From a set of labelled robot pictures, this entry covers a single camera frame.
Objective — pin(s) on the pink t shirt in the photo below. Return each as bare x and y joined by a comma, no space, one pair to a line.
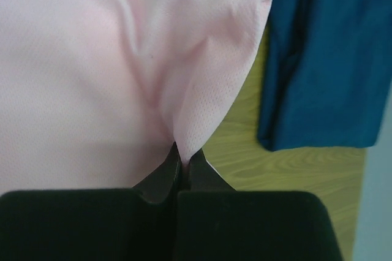
95,92

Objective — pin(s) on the folded navy blue t shirt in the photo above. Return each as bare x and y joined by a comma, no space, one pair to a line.
327,74

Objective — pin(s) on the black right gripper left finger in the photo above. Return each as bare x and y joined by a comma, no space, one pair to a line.
94,224

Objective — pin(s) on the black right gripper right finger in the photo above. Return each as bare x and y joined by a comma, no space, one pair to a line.
216,222

